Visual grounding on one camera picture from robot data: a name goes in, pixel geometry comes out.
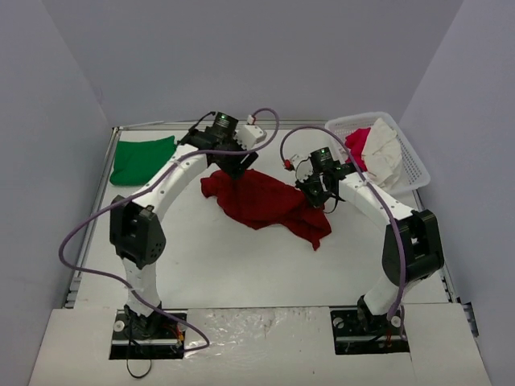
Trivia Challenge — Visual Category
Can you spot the dark red t shirt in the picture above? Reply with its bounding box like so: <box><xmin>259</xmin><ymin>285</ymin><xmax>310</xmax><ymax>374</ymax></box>
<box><xmin>200</xmin><ymin>170</ymin><xmax>332</xmax><ymax>250</ymax></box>

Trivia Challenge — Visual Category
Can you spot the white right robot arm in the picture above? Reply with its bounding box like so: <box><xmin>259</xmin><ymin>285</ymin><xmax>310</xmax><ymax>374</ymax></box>
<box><xmin>285</xmin><ymin>147</ymin><xmax>444</xmax><ymax>332</ymax></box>

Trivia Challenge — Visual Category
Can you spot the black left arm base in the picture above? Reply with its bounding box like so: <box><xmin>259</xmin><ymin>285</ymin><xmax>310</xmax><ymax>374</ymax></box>
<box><xmin>109</xmin><ymin>308</ymin><xmax>187</xmax><ymax>360</ymax></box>

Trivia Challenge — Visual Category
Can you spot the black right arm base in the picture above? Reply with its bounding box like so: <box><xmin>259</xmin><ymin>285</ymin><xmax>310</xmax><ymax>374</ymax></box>
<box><xmin>329</xmin><ymin>307</ymin><xmax>410</xmax><ymax>355</ymax></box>

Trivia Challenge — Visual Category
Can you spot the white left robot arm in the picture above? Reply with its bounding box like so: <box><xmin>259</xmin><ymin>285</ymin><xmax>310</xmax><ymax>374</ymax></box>
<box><xmin>109</xmin><ymin>113</ymin><xmax>266</xmax><ymax>336</ymax></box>

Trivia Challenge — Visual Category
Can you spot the pink t shirt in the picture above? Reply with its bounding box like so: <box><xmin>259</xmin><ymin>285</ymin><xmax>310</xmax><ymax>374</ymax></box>
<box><xmin>344</xmin><ymin>127</ymin><xmax>371</xmax><ymax>171</ymax></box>

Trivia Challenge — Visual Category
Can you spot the cream white t shirt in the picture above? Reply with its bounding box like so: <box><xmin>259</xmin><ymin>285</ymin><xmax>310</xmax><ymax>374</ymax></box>
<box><xmin>361</xmin><ymin>118</ymin><xmax>402</xmax><ymax>191</ymax></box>

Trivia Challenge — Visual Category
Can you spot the folded green t shirt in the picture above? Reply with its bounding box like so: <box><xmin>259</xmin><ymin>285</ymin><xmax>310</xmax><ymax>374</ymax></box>
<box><xmin>109</xmin><ymin>136</ymin><xmax>177</xmax><ymax>187</ymax></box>

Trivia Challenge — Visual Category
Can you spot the white plastic laundry basket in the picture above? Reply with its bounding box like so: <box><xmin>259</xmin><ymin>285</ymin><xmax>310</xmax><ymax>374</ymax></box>
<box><xmin>325</xmin><ymin>112</ymin><xmax>431</xmax><ymax>195</ymax></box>

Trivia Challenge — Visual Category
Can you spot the white foam front board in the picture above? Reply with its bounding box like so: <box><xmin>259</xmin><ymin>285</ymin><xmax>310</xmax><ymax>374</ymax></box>
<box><xmin>31</xmin><ymin>303</ymin><xmax>489</xmax><ymax>385</ymax></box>

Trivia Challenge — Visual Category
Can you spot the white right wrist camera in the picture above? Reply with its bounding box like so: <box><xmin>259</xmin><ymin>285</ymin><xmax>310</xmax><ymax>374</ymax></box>
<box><xmin>283</xmin><ymin>154</ymin><xmax>313</xmax><ymax>182</ymax></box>

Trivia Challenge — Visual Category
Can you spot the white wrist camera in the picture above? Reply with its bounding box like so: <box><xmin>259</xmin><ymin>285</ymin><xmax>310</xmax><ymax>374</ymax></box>
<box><xmin>234</xmin><ymin>124</ymin><xmax>267</xmax><ymax>150</ymax></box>
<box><xmin>283</xmin><ymin>154</ymin><xmax>313</xmax><ymax>182</ymax></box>

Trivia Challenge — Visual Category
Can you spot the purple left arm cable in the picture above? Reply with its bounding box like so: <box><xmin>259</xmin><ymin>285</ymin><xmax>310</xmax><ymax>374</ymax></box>
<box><xmin>58</xmin><ymin>107</ymin><xmax>280</xmax><ymax>350</ymax></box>

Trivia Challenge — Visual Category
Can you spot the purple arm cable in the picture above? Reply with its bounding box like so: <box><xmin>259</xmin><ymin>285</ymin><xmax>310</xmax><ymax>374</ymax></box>
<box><xmin>279</xmin><ymin>125</ymin><xmax>410</xmax><ymax>321</ymax></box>
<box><xmin>58</xmin><ymin>107</ymin><xmax>280</xmax><ymax>350</ymax></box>

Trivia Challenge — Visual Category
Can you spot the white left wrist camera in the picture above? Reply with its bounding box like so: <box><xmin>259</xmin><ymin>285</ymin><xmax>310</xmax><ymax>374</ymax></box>
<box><xmin>234</xmin><ymin>124</ymin><xmax>267</xmax><ymax>150</ymax></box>

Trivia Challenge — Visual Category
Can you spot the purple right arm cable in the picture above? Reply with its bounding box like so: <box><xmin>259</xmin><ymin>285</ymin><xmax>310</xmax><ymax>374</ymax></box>
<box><xmin>279</xmin><ymin>125</ymin><xmax>410</xmax><ymax>321</ymax></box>

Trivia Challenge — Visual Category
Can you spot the thin black cable loop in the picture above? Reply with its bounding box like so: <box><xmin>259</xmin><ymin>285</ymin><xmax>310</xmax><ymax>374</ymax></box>
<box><xmin>125</xmin><ymin>341</ymin><xmax>154</xmax><ymax>380</ymax></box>

